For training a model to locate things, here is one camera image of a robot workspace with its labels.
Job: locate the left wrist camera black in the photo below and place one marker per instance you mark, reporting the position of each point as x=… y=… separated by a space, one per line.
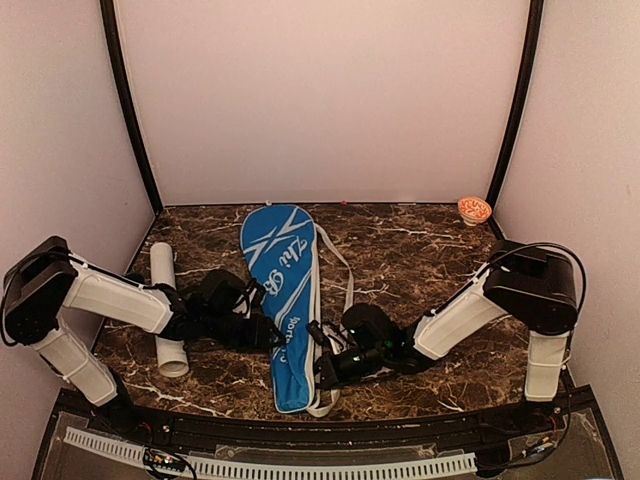
x=250 y=299

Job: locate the white slotted cable duct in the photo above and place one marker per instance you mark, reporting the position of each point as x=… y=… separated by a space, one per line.
x=252 y=463

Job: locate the small circuit board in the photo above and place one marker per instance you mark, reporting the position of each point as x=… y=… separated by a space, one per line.
x=158 y=460

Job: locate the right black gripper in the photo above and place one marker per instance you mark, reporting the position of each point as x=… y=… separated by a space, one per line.
x=330 y=372

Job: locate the blue racket bag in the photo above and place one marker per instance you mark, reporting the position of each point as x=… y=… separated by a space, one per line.
x=280 y=246

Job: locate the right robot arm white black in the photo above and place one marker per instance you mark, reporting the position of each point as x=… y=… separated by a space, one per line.
x=540 y=284

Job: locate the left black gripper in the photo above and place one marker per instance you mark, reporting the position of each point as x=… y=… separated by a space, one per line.
x=258 y=340

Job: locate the black cup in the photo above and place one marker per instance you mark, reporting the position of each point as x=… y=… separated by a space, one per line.
x=135 y=277

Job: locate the black front table rail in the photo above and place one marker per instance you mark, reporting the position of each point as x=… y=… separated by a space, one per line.
x=488 y=429

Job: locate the orange patterned small bowl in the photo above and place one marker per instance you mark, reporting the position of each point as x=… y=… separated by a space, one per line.
x=474 y=211

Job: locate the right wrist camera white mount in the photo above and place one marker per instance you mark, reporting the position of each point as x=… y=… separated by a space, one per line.
x=329 y=336

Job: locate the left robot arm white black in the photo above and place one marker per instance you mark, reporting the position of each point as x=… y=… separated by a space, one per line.
x=52 y=278

